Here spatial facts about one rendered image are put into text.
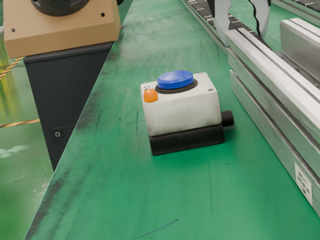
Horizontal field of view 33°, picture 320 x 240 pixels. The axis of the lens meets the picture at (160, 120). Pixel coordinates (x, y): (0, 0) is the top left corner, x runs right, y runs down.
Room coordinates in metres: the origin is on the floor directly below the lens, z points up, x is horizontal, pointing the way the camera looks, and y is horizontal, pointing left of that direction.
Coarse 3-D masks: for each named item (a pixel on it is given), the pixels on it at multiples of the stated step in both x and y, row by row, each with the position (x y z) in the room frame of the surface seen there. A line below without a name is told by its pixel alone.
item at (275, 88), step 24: (288, 24) 0.66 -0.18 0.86; (240, 48) 0.59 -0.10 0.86; (264, 48) 0.56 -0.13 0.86; (288, 48) 0.65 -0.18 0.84; (312, 48) 0.56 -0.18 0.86; (240, 72) 0.60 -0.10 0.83; (264, 72) 0.49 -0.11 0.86; (288, 72) 0.46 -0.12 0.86; (312, 72) 0.57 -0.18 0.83; (240, 96) 0.62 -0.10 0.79; (264, 96) 0.49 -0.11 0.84; (288, 96) 0.41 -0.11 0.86; (312, 96) 0.39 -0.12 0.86; (264, 120) 0.50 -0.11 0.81; (288, 120) 0.41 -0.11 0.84; (312, 120) 0.35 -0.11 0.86; (288, 144) 0.43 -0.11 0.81; (312, 144) 0.36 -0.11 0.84; (288, 168) 0.43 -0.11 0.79; (312, 168) 0.36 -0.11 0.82; (312, 192) 0.36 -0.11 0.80
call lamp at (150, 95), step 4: (144, 92) 0.53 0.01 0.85; (148, 92) 0.53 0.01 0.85; (152, 92) 0.53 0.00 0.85; (156, 92) 0.53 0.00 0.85; (144, 96) 0.53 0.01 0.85; (148, 96) 0.53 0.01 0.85; (152, 96) 0.53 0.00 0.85; (156, 96) 0.53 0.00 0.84; (144, 100) 0.53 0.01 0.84; (148, 100) 0.53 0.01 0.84; (152, 100) 0.52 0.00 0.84
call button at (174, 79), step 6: (168, 72) 0.58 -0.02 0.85; (174, 72) 0.57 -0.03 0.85; (180, 72) 0.57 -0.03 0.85; (186, 72) 0.56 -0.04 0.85; (162, 78) 0.56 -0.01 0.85; (168, 78) 0.55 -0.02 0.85; (174, 78) 0.55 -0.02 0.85; (180, 78) 0.55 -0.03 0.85; (186, 78) 0.55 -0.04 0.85; (192, 78) 0.56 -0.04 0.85; (162, 84) 0.55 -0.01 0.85; (168, 84) 0.54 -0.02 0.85; (174, 84) 0.54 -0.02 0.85; (180, 84) 0.54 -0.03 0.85; (186, 84) 0.55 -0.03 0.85
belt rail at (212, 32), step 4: (184, 0) 1.48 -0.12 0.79; (184, 4) 1.48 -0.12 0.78; (188, 4) 1.42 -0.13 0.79; (188, 8) 1.39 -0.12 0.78; (192, 8) 1.29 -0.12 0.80; (192, 12) 1.30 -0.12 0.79; (196, 12) 1.23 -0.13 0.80; (196, 16) 1.24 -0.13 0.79; (200, 16) 1.16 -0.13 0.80; (200, 20) 1.17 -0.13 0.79; (204, 20) 1.10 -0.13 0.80; (204, 24) 1.11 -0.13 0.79; (208, 24) 1.05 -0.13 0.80; (204, 28) 1.12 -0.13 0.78; (208, 28) 1.07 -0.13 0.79; (212, 28) 1.00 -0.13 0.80; (208, 32) 1.07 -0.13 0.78; (212, 32) 1.02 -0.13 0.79; (216, 32) 0.96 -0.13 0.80; (212, 36) 1.01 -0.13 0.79; (216, 36) 0.99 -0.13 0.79; (216, 40) 0.97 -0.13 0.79; (220, 40) 0.95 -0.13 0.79; (220, 44) 0.93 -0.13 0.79; (224, 48) 0.89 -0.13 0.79; (224, 52) 0.90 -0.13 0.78
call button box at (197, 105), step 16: (208, 80) 0.56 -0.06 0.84; (160, 96) 0.54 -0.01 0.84; (176, 96) 0.53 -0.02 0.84; (192, 96) 0.52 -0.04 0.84; (208, 96) 0.52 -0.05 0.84; (144, 112) 0.52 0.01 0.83; (160, 112) 0.52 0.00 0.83; (176, 112) 0.52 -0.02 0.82; (192, 112) 0.52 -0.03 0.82; (208, 112) 0.52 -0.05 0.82; (224, 112) 0.56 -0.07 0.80; (160, 128) 0.52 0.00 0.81; (176, 128) 0.52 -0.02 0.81; (192, 128) 0.52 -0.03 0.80; (208, 128) 0.52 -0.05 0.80; (160, 144) 0.52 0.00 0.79; (176, 144) 0.52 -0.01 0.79; (192, 144) 0.52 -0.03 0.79; (208, 144) 0.52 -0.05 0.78
